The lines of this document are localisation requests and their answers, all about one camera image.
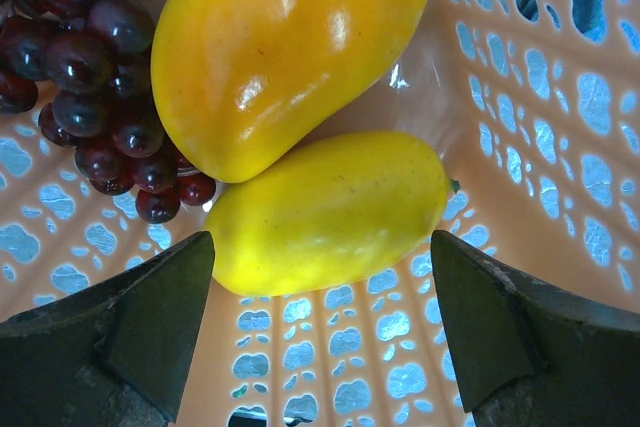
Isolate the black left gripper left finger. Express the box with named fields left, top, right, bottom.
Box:
left=1, top=232, right=214, bottom=426

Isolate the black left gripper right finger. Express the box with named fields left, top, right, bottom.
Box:
left=431, top=230, right=639, bottom=426

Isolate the yellow lemon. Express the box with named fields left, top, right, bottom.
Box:
left=205, top=131, right=459, bottom=297

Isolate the dark red grape bunch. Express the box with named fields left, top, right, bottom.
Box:
left=1, top=0, right=216, bottom=224

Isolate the orange mango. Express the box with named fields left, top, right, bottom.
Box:
left=151, top=0, right=427, bottom=183

